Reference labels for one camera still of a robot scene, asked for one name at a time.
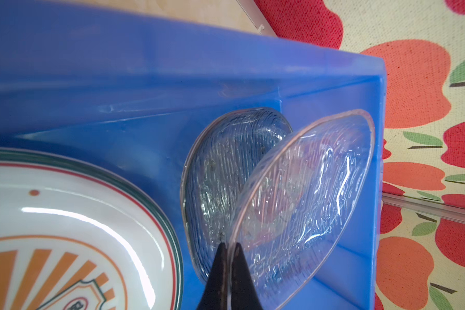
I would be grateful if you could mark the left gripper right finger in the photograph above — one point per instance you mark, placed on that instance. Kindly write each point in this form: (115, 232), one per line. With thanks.
(243, 292)

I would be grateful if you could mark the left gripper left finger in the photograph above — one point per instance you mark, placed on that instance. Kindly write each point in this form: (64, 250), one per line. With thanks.
(215, 293)

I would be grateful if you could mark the sunburst plate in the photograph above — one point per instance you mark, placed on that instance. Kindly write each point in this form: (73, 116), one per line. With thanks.
(76, 236)

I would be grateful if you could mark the blue plastic bin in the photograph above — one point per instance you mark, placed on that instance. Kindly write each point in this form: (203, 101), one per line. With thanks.
(131, 93)

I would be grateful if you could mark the right aluminium frame post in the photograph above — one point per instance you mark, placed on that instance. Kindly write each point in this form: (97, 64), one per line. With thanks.
(423, 206)

